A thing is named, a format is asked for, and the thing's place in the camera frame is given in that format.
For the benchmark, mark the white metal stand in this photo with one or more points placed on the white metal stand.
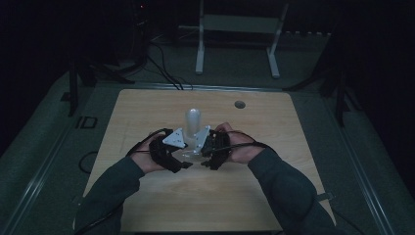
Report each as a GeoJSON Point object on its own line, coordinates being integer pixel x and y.
{"type": "Point", "coordinates": [237, 24]}

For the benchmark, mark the translucent white bottle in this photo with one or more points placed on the translucent white bottle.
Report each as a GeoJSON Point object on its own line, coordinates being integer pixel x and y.
{"type": "Point", "coordinates": [192, 125]}

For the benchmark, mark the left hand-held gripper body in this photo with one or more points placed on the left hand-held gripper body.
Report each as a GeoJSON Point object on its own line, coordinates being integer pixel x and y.
{"type": "Point", "coordinates": [164, 153]}

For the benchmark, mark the black tripod stand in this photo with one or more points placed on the black tripod stand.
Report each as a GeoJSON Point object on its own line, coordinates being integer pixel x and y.
{"type": "Point", "coordinates": [74, 84]}
{"type": "Point", "coordinates": [339, 94]}

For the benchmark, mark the grey tape piece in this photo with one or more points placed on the grey tape piece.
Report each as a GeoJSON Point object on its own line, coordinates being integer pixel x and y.
{"type": "Point", "coordinates": [326, 196]}

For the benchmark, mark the person's left hand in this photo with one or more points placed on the person's left hand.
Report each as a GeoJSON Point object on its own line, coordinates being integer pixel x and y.
{"type": "Point", "coordinates": [143, 160]}

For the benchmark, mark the round table grommet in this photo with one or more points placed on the round table grommet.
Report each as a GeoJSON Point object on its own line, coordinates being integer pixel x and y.
{"type": "Point", "coordinates": [239, 104]}

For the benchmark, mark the person's right hand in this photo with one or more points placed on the person's right hand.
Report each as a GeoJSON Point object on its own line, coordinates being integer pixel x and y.
{"type": "Point", "coordinates": [243, 147]}

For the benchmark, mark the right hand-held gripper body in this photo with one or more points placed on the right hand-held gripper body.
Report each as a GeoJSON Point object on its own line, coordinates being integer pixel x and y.
{"type": "Point", "coordinates": [215, 148]}

